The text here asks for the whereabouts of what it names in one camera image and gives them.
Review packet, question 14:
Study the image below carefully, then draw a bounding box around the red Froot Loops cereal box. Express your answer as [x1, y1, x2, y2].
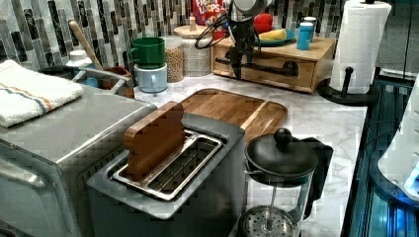
[192, 0, 225, 26]

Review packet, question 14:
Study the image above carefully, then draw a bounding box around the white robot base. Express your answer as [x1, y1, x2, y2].
[370, 79, 419, 208]

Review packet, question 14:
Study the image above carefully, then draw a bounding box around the silver toaster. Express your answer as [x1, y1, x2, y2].
[87, 114, 245, 237]

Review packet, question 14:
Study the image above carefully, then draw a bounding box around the wooden toy toast slice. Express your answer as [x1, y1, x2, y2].
[124, 102, 186, 181]

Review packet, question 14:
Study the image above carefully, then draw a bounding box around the round wooden jar lid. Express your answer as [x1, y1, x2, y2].
[174, 17, 207, 40]

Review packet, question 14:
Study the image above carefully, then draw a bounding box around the clear plastic lidded jar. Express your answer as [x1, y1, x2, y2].
[163, 36, 184, 83]

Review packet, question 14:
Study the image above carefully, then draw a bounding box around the light blue mug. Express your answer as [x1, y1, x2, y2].
[134, 64, 168, 93]

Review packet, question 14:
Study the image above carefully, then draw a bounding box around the black paper towel holder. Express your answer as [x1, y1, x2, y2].
[316, 67, 379, 107]

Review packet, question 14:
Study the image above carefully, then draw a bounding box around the silver toaster oven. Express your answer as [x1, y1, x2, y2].
[0, 68, 156, 237]

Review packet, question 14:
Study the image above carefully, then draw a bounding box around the red toy apple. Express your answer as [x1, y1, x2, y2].
[254, 13, 273, 34]

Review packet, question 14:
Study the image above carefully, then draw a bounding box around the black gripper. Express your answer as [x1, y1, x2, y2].
[230, 18, 258, 80]

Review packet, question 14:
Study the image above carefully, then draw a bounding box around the wooden cutting board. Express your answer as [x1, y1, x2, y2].
[181, 89, 288, 141]

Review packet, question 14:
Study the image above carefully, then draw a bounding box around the blue cylindrical can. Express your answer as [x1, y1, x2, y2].
[296, 22, 313, 50]

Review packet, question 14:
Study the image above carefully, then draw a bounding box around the wooden spoon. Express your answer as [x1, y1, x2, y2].
[68, 20, 103, 70]

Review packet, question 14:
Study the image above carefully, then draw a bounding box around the paper towel roll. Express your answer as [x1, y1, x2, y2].
[330, 0, 391, 94]

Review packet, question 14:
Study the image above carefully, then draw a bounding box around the brown utensil holder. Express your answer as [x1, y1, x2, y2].
[99, 66, 134, 99]

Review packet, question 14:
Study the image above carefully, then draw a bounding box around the wooden drawer box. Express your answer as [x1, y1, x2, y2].
[210, 36, 336, 94]

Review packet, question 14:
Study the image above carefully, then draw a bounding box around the white capped bottle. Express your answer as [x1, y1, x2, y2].
[65, 49, 99, 89]

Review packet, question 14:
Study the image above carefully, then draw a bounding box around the glass french press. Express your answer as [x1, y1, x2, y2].
[237, 128, 333, 237]

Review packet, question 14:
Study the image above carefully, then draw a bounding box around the teal plate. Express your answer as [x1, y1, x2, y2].
[255, 30, 294, 47]

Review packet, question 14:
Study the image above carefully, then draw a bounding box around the yellow toy banana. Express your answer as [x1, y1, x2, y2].
[259, 29, 288, 40]

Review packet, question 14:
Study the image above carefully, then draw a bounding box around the white ribbed jar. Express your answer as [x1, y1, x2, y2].
[182, 39, 211, 77]

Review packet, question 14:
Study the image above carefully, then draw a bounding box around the green mug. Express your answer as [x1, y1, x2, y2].
[128, 38, 165, 69]

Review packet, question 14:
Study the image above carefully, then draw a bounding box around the white striped towel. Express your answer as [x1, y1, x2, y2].
[0, 60, 83, 127]

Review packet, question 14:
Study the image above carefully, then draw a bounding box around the black drawer handle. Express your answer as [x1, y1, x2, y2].
[215, 57, 300, 79]

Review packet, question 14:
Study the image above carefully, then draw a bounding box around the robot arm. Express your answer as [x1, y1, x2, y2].
[227, 0, 272, 79]

